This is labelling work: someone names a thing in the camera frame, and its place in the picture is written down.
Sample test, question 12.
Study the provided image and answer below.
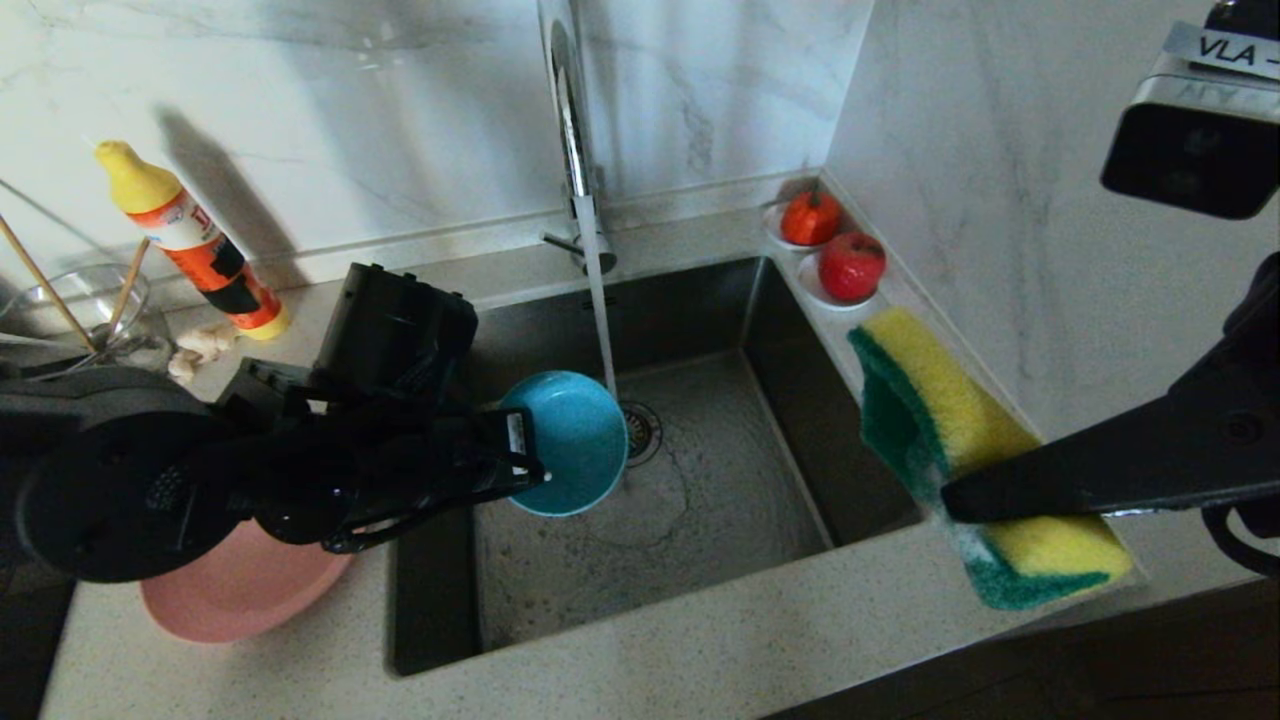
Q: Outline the orange detergent bottle yellow cap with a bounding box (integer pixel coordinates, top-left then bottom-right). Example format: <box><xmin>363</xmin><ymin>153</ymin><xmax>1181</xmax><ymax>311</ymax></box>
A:
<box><xmin>95</xmin><ymin>140</ymin><xmax>291</xmax><ymax>341</ymax></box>

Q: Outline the red apple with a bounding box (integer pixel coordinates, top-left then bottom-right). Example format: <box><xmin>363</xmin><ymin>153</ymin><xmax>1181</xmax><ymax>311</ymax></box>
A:
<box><xmin>817</xmin><ymin>233</ymin><xmax>886</xmax><ymax>304</ymax></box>

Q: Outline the chrome faucet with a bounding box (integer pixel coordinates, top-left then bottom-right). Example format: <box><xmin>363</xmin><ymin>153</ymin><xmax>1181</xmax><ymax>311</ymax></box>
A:
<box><xmin>538</xmin><ymin>0</ymin><xmax>618</xmax><ymax>279</ymax></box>

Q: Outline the wooden chopstick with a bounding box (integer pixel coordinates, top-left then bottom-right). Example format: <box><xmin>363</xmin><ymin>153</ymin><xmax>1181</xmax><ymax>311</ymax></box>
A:
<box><xmin>105</xmin><ymin>238</ymin><xmax>153</xmax><ymax>341</ymax></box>
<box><xmin>0</xmin><ymin>215</ymin><xmax>96</xmax><ymax>351</ymax></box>

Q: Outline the red tomato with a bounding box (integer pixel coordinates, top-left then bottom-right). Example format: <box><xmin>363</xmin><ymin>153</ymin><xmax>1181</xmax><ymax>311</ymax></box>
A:
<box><xmin>780</xmin><ymin>185</ymin><xmax>841</xmax><ymax>248</ymax></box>

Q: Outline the garlic bulb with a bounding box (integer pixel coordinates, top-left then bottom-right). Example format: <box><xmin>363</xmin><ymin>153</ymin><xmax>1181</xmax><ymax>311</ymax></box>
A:
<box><xmin>170</xmin><ymin>325</ymin><xmax>241</xmax><ymax>386</ymax></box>

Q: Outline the teal blue bowl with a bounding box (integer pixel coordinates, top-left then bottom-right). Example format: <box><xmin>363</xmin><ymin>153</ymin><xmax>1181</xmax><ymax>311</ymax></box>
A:
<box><xmin>497</xmin><ymin>370</ymin><xmax>631</xmax><ymax>518</ymax></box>

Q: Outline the black induction cooktop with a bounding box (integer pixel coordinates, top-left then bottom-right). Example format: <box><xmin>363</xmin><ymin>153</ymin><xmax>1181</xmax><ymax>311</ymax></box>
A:
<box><xmin>0</xmin><ymin>570</ymin><xmax>76</xmax><ymax>720</ymax></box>

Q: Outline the metal sink drain strainer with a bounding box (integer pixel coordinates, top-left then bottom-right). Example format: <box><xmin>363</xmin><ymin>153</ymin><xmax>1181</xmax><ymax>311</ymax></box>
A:
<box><xmin>620</xmin><ymin>402</ymin><xmax>663</xmax><ymax>469</ymax></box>

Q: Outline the pink round plate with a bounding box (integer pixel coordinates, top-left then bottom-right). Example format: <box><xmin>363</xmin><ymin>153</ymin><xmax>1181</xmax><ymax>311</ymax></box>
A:
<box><xmin>140</xmin><ymin>520</ymin><xmax>353</xmax><ymax>643</ymax></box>

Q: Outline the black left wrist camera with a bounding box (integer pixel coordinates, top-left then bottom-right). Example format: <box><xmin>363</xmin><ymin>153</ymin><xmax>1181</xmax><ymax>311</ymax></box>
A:
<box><xmin>310</xmin><ymin>262</ymin><xmax>479</xmax><ymax>401</ymax></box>

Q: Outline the yellow sponge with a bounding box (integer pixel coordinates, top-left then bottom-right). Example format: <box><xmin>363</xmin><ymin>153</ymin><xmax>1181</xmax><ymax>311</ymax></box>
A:
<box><xmin>848</xmin><ymin>306</ymin><xmax>1134</xmax><ymax>611</ymax></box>

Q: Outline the stainless steel sink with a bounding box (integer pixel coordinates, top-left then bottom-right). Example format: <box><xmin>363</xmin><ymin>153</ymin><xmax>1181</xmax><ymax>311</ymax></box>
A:
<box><xmin>393</xmin><ymin>257</ymin><xmax>921</xmax><ymax>677</ymax></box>

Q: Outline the small white dish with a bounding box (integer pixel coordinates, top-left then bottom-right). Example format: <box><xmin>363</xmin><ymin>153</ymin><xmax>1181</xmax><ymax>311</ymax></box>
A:
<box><xmin>797</xmin><ymin>255</ymin><xmax>881</xmax><ymax>313</ymax></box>
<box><xmin>762</xmin><ymin>203</ymin><xmax>841</xmax><ymax>253</ymax></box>

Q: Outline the clear glass pot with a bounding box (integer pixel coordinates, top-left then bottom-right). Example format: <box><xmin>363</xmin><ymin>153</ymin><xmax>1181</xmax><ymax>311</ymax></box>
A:
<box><xmin>0</xmin><ymin>265</ymin><xmax>176</xmax><ymax>376</ymax></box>

